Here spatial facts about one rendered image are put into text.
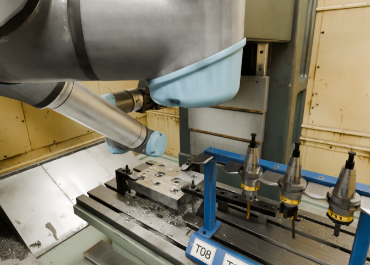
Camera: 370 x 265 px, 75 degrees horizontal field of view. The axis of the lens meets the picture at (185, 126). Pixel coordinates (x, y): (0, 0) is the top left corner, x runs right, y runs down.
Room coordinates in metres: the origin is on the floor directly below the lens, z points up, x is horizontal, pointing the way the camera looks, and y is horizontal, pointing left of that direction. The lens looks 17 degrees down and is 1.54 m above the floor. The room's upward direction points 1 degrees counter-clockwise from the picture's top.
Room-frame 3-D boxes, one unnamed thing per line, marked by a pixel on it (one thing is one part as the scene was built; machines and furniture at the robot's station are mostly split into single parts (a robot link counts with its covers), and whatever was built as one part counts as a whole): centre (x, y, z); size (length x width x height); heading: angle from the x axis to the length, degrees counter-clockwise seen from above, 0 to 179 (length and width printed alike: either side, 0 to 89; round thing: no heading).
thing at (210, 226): (0.75, -0.08, 1.05); 0.10 x 0.05 x 0.30; 143
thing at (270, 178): (0.58, -0.23, 1.21); 0.07 x 0.05 x 0.01; 143
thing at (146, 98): (0.86, 0.13, 1.39); 0.12 x 0.08 x 0.09; 143
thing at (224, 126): (1.32, -0.22, 1.16); 0.48 x 0.05 x 0.51; 53
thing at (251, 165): (0.61, -0.18, 1.26); 0.04 x 0.04 x 0.07
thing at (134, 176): (1.01, 0.28, 0.97); 0.13 x 0.03 x 0.15; 53
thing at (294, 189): (0.54, -0.27, 1.21); 0.06 x 0.06 x 0.03
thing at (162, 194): (0.99, 0.08, 0.96); 0.29 x 0.23 x 0.05; 53
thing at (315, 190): (0.51, -0.32, 1.21); 0.07 x 0.05 x 0.01; 143
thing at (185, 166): (1.10, -0.02, 0.97); 0.13 x 0.03 x 0.15; 143
